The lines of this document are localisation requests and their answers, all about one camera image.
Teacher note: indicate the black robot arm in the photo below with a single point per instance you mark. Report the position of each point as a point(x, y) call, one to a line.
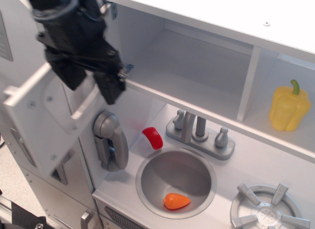
point(74, 43)

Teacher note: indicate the black equipment bottom left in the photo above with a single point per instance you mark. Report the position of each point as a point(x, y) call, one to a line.
point(12, 216)

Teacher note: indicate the grey toy faucet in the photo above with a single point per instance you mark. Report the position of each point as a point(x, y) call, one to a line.
point(191, 130)

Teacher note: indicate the grey toy stove burner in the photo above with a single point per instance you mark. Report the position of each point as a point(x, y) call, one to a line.
point(266, 207)

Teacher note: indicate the orange toy carrot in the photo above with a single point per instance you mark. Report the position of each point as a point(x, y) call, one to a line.
point(175, 201)

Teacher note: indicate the yellow toy bell pepper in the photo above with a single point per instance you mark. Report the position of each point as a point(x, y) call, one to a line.
point(289, 107)

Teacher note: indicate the white toy fridge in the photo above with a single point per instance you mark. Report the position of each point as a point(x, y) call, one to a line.
point(20, 57)

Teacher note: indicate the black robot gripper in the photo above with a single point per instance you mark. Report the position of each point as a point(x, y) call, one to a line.
point(74, 42)

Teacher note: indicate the grey toy wall phone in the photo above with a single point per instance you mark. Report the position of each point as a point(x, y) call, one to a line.
point(110, 141)

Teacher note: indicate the grey lower fridge handle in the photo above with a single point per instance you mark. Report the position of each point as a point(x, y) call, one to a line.
point(87, 220)

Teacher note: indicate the white microwave door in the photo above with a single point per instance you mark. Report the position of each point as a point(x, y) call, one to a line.
point(40, 112)

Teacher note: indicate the grey round sink bowl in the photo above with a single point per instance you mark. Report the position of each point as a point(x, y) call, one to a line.
point(180, 171)

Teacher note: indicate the red toy pepper slice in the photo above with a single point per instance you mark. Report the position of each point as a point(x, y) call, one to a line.
point(153, 137)

